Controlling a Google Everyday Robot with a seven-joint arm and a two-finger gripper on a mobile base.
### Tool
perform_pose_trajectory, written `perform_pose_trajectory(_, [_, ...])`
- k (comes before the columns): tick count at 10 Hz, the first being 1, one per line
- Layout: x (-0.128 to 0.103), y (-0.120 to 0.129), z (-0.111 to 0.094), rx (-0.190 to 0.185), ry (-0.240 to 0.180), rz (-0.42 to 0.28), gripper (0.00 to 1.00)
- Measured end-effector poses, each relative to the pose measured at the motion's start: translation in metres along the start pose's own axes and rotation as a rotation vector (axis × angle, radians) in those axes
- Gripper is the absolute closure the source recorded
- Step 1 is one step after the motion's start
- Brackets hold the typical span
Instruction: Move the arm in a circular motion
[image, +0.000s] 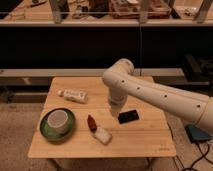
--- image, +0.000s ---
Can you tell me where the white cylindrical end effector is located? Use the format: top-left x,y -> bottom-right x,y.
109,100 -> 124,118

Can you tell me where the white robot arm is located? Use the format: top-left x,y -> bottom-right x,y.
102,58 -> 213,134

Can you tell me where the black rectangular block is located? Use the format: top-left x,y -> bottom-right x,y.
118,110 -> 139,124

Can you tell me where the red chili pepper toy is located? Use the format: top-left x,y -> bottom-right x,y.
87,115 -> 97,132

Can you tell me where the wooden table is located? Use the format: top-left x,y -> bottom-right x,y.
28,77 -> 176,158

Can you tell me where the white tube bottle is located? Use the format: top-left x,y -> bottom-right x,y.
57,89 -> 87,104

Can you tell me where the white cup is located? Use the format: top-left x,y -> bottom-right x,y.
47,110 -> 68,133

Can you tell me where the green plate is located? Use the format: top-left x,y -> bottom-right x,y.
39,108 -> 76,142

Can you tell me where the blue foot pedal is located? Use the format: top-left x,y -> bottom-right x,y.
185,124 -> 211,143

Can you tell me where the metal shelf rack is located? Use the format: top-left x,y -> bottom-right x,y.
0,0 -> 213,27

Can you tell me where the black cable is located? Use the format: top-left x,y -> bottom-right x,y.
173,141 -> 213,171

